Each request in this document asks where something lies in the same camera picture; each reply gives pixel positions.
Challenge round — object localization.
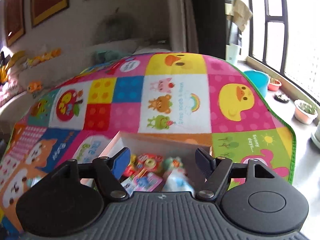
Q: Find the dark small dish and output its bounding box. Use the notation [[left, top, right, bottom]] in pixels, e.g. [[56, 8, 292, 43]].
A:
[[273, 91, 290, 103]]

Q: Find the pink blue card pack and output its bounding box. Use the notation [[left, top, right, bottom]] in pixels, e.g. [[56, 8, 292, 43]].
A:
[[121, 172, 163, 196]]

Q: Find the blue plastic basin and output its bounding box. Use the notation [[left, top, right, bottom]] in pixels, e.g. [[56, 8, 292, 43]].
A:
[[244, 70, 270, 97]]

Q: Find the pink cardboard box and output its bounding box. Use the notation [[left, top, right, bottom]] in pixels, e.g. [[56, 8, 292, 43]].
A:
[[80, 131, 214, 188]]

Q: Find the orange fish plush toy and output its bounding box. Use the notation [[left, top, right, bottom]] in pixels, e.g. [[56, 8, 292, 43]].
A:
[[27, 81, 43, 96]]

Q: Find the colourful cartoon play mat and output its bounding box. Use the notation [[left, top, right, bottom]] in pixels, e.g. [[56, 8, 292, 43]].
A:
[[1, 53, 296, 239]]

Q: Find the white ribbed plant pot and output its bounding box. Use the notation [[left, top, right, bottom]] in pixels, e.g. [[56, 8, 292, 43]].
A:
[[311, 122, 320, 149]]

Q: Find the blue white tissue pack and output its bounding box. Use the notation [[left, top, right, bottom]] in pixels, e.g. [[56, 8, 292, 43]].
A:
[[162, 168, 195, 196]]

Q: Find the yellow plush toys row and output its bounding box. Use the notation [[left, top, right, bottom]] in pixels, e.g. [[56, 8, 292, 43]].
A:
[[22, 48, 62, 68]]

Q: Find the red plant bowl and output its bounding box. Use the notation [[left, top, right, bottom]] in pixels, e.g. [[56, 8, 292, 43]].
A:
[[268, 77, 281, 92]]

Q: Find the pink flower bowl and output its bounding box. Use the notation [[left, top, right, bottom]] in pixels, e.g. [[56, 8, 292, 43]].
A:
[[294, 99, 318, 125]]

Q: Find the hanging beige cloth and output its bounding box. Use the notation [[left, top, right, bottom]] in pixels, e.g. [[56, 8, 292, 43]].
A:
[[232, 0, 252, 32]]

